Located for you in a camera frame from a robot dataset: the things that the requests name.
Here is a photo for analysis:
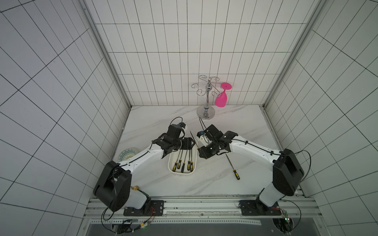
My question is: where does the file tool yellow black handle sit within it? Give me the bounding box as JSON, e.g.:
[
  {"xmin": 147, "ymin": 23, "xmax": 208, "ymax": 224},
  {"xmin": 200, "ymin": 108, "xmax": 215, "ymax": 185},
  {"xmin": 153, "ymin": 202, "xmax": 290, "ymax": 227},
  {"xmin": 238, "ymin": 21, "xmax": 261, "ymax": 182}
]
[{"xmin": 172, "ymin": 150, "xmax": 182, "ymax": 172}]

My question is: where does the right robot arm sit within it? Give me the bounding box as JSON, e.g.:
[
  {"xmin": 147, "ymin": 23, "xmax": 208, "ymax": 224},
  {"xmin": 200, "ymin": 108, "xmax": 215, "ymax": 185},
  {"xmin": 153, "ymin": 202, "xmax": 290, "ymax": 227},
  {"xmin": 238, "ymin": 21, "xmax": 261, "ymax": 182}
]
[{"xmin": 197, "ymin": 125, "xmax": 305, "ymax": 207}]

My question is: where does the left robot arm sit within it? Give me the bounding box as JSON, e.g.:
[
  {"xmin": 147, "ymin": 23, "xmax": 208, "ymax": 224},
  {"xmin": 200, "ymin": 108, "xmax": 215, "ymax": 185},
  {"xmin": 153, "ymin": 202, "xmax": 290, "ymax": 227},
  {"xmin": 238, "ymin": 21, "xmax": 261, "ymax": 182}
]
[{"xmin": 93, "ymin": 122, "xmax": 189, "ymax": 212}]

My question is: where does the white plastic storage box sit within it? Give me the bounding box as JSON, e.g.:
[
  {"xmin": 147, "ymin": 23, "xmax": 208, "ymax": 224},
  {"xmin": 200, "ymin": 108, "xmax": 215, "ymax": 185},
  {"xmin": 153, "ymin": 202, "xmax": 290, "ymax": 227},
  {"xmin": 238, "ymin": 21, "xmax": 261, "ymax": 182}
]
[{"xmin": 167, "ymin": 147, "xmax": 198, "ymax": 176}]

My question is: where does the chrome glass holder stand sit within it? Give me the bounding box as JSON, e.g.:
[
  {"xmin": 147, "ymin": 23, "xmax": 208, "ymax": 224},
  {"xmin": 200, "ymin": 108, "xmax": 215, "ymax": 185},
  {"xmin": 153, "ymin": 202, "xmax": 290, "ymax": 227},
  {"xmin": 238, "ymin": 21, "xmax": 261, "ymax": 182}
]
[{"xmin": 192, "ymin": 75, "xmax": 220, "ymax": 120}]

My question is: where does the pink plastic wine glass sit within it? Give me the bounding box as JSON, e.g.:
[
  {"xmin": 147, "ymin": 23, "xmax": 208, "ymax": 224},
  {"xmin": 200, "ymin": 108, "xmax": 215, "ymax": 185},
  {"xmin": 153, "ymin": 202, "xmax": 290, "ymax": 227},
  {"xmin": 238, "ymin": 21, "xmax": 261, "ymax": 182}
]
[{"xmin": 215, "ymin": 83, "xmax": 232, "ymax": 108}]

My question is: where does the patterned round plate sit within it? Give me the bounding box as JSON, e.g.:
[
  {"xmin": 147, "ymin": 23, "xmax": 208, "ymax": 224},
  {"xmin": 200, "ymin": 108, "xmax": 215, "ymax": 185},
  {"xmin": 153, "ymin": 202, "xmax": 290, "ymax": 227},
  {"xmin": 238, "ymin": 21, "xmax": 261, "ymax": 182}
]
[{"xmin": 117, "ymin": 148, "xmax": 139, "ymax": 162}]

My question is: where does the brush with brass end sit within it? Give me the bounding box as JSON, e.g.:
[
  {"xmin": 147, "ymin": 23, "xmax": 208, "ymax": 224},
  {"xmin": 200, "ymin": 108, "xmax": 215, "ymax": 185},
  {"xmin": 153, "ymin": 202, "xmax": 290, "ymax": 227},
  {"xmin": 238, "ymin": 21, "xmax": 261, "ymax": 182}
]
[{"xmin": 132, "ymin": 185, "xmax": 140, "ymax": 191}]

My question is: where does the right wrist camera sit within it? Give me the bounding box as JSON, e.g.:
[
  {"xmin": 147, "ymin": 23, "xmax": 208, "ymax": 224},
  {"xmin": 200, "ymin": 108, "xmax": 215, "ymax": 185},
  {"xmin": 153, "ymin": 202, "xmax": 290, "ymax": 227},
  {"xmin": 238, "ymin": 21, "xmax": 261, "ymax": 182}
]
[{"xmin": 197, "ymin": 131, "xmax": 210, "ymax": 146}]

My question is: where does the aluminium mounting rail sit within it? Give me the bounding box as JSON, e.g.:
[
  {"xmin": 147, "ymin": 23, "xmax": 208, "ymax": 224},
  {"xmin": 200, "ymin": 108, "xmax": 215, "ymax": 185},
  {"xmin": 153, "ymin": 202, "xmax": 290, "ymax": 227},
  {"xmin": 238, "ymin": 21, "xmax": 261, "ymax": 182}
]
[{"xmin": 84, "ymin": 195, "xmax": 322, "ymax": 226}]

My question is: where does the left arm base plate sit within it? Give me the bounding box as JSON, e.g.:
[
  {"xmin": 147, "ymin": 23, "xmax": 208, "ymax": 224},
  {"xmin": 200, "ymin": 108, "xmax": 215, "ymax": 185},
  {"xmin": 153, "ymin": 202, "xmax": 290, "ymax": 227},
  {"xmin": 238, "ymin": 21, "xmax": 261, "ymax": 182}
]
[{"xmin": 123, "ymin": 200, "xmax": 165, "ymax": 216}]

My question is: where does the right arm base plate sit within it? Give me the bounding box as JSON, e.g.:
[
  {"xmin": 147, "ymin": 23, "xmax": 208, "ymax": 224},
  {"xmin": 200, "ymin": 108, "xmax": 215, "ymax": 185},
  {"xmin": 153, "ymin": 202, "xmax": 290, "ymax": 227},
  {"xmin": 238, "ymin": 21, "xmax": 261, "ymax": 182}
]
[{"xmin": 239, "ymin": 200, "xmax": 282, "ymax": 216}]

